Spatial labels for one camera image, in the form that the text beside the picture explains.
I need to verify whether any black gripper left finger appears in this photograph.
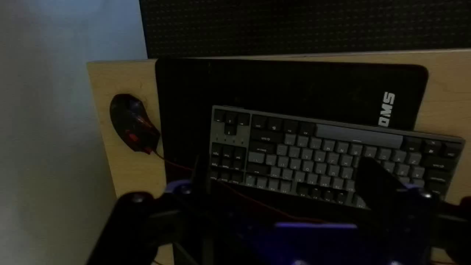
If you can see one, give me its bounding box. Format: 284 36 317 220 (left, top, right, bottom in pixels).
190 153 211 194

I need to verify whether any red mouse cable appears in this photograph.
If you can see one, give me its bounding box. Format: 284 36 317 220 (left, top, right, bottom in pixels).
153 147 318 225

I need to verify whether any grey black keyboard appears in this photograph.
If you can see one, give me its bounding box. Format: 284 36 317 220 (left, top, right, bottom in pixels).
205 104 467 212

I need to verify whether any black desk mat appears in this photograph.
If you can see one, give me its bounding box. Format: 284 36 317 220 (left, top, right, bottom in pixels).
155 57 430 223

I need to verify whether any black red computer mouse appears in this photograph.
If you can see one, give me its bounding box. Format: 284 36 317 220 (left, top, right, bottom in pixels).
109 92 162 156

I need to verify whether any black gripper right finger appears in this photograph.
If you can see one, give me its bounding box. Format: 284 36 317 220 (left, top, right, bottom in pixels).
354 154 410 213

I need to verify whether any black perforated panel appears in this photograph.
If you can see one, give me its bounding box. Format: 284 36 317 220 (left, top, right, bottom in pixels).
139 0 471 59

